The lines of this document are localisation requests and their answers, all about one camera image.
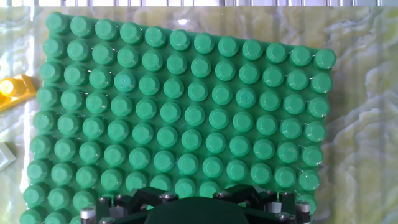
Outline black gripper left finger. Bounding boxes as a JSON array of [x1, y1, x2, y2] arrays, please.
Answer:
[[80, 186, 180, 224]]

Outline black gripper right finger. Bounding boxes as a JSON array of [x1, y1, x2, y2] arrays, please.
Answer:
[[214, 185, 312, 224]]

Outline green studded baseplate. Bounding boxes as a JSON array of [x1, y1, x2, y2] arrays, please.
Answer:
[[19, 11, 337, 224]]

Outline green marble pattern mat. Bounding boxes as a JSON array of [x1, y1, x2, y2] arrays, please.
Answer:
[[0, 5, 398, 224]]

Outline white four-stud brick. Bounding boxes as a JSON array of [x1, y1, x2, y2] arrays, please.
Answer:
[[0, 142, 17, 171]]

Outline amber four-stud brick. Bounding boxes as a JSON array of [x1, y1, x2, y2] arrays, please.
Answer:
[[0, 73, 37, 113]]

